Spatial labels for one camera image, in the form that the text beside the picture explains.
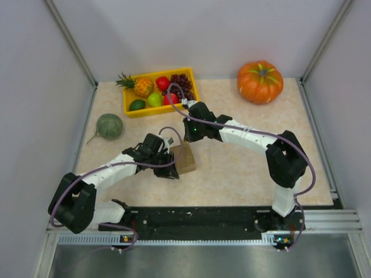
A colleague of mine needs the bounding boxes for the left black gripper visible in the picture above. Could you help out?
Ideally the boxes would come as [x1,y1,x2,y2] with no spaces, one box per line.
[149,150,179,179]

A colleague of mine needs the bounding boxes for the brown cardboard express box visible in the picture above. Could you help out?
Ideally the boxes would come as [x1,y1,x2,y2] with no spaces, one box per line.
[170,142,197,175]

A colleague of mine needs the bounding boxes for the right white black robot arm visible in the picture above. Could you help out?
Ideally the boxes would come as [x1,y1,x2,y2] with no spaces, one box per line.
[182,100,308,232]

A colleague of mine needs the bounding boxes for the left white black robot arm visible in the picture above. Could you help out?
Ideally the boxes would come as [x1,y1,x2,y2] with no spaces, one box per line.
[48,133,179,234]

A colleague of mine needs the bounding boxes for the red toy apple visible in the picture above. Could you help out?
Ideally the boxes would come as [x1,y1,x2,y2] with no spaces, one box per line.
[163,93,180,105]

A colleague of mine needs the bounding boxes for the green toy pear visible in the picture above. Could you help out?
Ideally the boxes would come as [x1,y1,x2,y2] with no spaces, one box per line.
[147,93,162,107]

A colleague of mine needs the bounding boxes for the purple toy grapes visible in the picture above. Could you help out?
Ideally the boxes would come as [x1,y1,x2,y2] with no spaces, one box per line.
[169,74,195,100]

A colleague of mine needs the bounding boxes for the red toy tomato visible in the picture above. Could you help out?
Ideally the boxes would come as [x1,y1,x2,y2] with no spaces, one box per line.
[155,76,170,92]

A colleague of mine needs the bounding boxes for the green toy lime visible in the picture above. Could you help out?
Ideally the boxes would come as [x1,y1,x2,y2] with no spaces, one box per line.
[129,99,146,111]

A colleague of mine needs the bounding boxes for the toy pineapple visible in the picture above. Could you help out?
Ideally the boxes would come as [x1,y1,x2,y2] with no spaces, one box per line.
[115,72,154,98]

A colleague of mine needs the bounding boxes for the yellow plastic tray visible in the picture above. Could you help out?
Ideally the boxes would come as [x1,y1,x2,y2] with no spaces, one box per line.
[122,67,201,119]

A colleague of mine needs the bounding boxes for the green toy melon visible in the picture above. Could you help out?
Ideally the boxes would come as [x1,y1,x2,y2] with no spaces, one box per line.
[86,113,123,144]

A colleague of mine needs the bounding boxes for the orange toy pumpkin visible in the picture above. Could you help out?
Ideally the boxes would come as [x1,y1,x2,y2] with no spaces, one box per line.
[237,60,283,104]

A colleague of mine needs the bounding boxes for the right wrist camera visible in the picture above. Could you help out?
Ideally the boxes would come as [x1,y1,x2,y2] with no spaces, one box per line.
[181,98,198,109]

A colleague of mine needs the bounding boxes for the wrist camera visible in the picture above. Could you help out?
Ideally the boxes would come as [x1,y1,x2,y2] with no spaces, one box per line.
[158,134,174,153]
[181,98,198,109]

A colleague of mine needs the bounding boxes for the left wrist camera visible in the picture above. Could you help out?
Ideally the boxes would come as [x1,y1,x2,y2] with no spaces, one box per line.
[158,134,174,153]

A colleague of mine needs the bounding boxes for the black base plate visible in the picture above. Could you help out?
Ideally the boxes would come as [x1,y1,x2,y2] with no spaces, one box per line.
[98,206,307,241]

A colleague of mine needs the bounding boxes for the aluminium rail frame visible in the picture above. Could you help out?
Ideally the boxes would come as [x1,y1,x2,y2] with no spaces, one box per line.
[46,210,363,234]

